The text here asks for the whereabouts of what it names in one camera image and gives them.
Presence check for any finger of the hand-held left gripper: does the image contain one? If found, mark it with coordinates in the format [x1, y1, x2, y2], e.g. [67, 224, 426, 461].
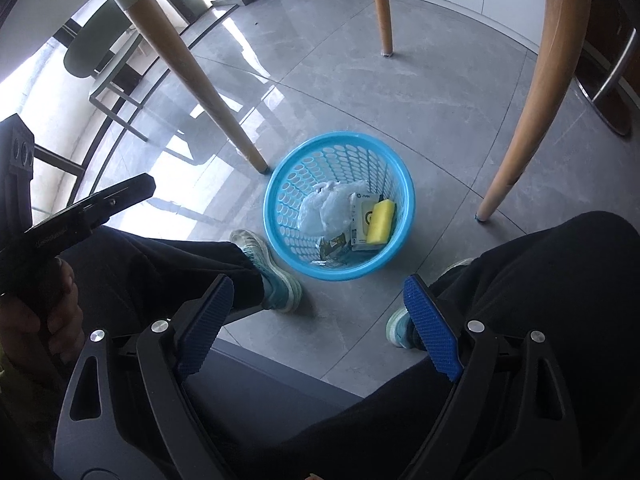
[60, 173, 157, 227]

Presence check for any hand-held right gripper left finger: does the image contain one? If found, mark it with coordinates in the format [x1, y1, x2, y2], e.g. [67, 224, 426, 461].
[52, 274, 236, 480]

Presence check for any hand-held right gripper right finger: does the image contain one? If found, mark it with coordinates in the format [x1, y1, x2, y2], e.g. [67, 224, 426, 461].
[403, 274, 584, 480]

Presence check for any yellow sponge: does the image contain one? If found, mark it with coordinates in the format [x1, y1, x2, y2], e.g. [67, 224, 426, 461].
[366, 199, 396, 246]

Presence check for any printed clear snack wrapper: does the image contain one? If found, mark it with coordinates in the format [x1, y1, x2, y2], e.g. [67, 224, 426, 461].
[315, 232, 351, 267]

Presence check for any grey and blue cardboard box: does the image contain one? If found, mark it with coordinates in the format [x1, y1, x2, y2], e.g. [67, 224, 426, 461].
[348, 191, 386, 252]

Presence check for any clear plastic bag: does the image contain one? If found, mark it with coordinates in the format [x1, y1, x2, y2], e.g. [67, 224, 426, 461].
[322, 180, 368, 236]

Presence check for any blue plastic basket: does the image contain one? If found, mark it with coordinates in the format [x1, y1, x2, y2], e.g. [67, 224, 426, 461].
[263, 131, 416, 281]

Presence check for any white plastic bag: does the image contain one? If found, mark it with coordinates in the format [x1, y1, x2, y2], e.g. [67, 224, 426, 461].
[300, 185, 331, 234]

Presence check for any person's left hand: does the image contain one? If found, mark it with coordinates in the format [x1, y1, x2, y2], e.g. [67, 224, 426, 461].
[0, 258, 85, 365]

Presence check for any person's left leg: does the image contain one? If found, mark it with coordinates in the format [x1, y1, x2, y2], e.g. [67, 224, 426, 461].
[0, 225, 311, 480]

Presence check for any person's leg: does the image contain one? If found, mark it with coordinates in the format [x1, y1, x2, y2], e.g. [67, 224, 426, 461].
[220, 211, 640, 480]
[0, 225, 311, 480]

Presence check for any person's left shoe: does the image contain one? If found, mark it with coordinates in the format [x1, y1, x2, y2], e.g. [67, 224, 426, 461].
[230, 229, 303, 314]

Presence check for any person's right leg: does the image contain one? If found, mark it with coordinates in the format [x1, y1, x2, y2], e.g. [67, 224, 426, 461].
[220, 211, 640, 480]

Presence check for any wooden table leg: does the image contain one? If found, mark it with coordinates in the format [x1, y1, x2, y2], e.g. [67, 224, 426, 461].
[366, 0, 394, 57]
[475, 0, 598, 222]
[122, 0, 271, 176]

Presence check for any large window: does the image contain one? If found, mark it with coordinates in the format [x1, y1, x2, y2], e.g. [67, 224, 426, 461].
[0, 35, 71, 126]

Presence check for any grey-green chair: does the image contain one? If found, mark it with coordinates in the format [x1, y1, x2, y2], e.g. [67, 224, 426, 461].
[62, 0, 151, 142]

